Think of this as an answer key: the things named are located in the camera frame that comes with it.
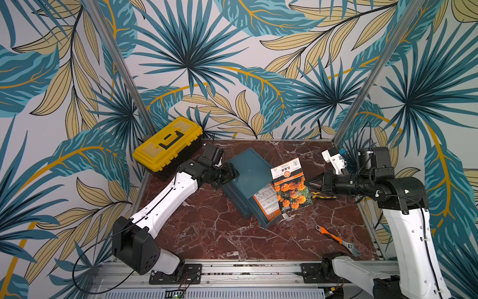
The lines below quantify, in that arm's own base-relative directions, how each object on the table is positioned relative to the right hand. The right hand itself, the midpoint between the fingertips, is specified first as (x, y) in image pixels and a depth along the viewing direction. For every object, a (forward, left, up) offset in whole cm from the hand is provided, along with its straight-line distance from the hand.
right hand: (305, 184), depth 59 cm
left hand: (+12, +23, -14) cm, 29 cm away
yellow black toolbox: (+36, +52, -18) cm, 66 cm away
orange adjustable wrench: (-7, -21, -35) cm, 41 cm away
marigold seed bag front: (+1, +4, -3) cm, 5 cm away
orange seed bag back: (+5, +9, -20) cm, 22 cm away
